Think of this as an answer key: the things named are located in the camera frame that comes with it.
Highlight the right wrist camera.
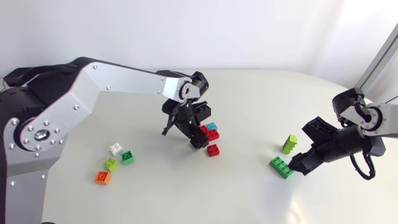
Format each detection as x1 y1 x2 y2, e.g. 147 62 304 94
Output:
302 116 337 146

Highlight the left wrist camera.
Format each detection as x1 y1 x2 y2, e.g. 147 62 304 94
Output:
194 101 212 124

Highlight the small green toy brick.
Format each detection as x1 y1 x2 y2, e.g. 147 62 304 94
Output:
121 150 135 165

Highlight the large lime toy brick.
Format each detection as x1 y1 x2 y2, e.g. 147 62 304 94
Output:
282 134 299 155

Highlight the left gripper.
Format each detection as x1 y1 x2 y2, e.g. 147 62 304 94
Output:
161 99 210 149

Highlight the small orange toy brick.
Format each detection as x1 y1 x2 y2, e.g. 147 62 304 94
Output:
94 170 112 185

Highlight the small red toy brick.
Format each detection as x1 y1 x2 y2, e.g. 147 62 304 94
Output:
206 129 220 142
206 144 220 157

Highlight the small white toy brick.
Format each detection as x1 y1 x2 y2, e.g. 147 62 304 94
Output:
109 142 124 157

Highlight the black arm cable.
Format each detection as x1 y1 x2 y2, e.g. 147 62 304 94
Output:
349 154 377 182

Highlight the small lime toy brick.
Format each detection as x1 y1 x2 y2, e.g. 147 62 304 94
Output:
103 157 119 172

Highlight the large green toy brick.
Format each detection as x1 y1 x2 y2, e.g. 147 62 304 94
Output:
269 156 295 180

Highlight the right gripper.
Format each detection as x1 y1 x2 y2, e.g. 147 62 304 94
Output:
288 139 340 177

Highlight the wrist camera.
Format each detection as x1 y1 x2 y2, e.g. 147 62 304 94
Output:
194 101 212 124
302 116 337 146

